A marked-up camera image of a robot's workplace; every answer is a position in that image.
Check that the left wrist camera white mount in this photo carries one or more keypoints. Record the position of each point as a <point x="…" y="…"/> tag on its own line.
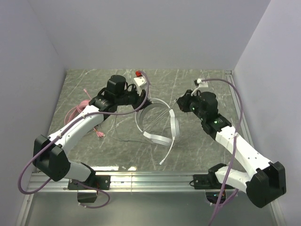
<point x="140" y="81"/>

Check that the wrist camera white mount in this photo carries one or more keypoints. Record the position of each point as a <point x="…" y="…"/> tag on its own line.
<point x="199" y="84"/>
<point x="140" y="81"/>

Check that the aluminium front rail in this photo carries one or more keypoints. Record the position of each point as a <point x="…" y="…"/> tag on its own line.
<point x="135" y="181"/>

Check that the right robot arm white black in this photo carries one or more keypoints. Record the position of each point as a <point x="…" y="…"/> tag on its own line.
<point x="263" y="181"/>

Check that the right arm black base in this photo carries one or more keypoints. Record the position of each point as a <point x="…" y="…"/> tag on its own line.
<point x="208" y="183"/>

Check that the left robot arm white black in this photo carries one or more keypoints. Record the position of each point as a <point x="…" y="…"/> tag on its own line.
<point x="50" y="153"/>

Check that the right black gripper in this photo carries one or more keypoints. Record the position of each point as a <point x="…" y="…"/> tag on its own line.
<point x="183" y="102"/>

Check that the aluminium right side rail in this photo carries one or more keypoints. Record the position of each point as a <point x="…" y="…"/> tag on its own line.
<point x="243" y="129"/>

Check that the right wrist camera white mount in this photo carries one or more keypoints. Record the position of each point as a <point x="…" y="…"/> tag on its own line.
<point x="199" y="84"/>

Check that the aluminium rail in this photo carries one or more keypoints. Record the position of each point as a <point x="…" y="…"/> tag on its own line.
<point x="135" y="181"/>
<point x="243" y="129"/>

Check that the white headphones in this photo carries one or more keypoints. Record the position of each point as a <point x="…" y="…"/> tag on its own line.
<point x="158" y="123"/>

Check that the pink headphones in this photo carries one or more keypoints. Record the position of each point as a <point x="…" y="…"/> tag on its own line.
<point x="72" y="113"/>

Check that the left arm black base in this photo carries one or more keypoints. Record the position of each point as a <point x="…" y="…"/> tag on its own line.
<point x="94" y="186"/>

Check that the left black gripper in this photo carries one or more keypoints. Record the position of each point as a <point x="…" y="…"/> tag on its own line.
<point x="142" y="98"/>

